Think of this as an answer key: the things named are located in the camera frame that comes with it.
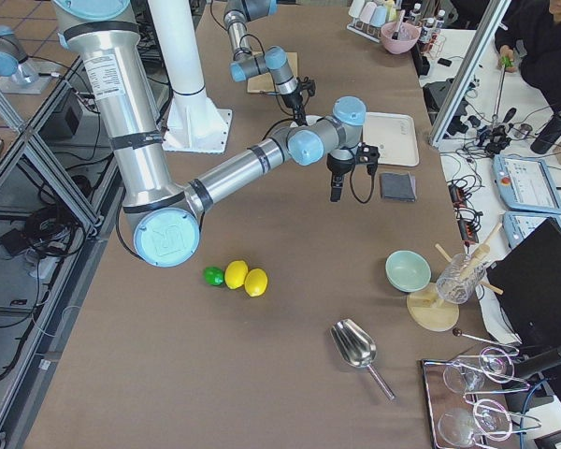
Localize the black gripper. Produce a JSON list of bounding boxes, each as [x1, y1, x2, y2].
[[280, 77, 316, 126], [326, 143, 380, 202]]

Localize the cream round plate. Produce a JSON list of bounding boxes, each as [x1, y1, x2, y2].
[[290, 115, 324, 127]]

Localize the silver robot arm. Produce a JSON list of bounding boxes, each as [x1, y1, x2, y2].
[[223, 0, 316, 125], [53, 1, 366, 268]]

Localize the cream rabbit tray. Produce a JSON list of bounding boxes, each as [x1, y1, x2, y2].
[[363, 112, 420, 167]]

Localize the wine glass rack tray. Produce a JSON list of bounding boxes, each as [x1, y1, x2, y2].
[[420, 345, 541, 448]]

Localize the wooden cutting board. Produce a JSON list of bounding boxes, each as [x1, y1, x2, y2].
[[246, 51, 299, 94]]

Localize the grey folded cloth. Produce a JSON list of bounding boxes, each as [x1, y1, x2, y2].
[[380, 172, 417, 202]]

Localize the mint green bowl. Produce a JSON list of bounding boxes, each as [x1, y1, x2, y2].
[[385, 250, 431, 293]]

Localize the mint green plastic cup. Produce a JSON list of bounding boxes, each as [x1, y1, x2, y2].
[[348, 0, 366, 19]]

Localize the pale pink plastic cup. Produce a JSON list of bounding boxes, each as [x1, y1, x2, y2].
[[359, 1, 377, 24]]

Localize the steel black-tipped muddler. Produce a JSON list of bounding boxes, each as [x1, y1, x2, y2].
[[392, 9, 406, 40]]

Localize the light blue plastic cup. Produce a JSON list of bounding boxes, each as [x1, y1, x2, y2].
[[370, 5, 387, 28]]

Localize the yellow lemon outer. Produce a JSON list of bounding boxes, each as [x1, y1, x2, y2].
[[244, 268, 268, 297]]

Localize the pink ribbed bowl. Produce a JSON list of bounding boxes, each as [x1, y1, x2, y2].
[[381, 22, 421, 54]]

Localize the yellow lemon near lime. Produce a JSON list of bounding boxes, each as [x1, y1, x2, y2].
[[224, 260, 249, 289]]

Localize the green lime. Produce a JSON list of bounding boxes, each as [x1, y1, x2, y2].
[[202, 267, 224, 286]]

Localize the wooden glass stand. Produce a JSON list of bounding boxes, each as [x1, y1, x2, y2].
[[407, 223, 503, 332]]

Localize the clear textured glass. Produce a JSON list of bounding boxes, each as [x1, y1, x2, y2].
[[436, 253, 485, 305]]

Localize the steel ice scoop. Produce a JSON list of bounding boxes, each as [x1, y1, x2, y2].
[[330, 318, 396, 400]]

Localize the blue teach pendant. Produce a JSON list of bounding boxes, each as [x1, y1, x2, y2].
[[493, 154, 561, 215], [501, 211, 550, 249]]

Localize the black monitor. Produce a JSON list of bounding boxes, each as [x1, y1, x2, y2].
[[487, 218, 561, 347]]

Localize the person in black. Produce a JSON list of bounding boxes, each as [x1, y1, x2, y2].
[[495, 0, 561, 113]]

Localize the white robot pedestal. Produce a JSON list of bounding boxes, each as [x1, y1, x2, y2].
[[149, 0, 232, 154]]

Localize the white wire cup rack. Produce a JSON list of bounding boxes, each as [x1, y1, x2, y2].
[[346, 18, 380, 42]]

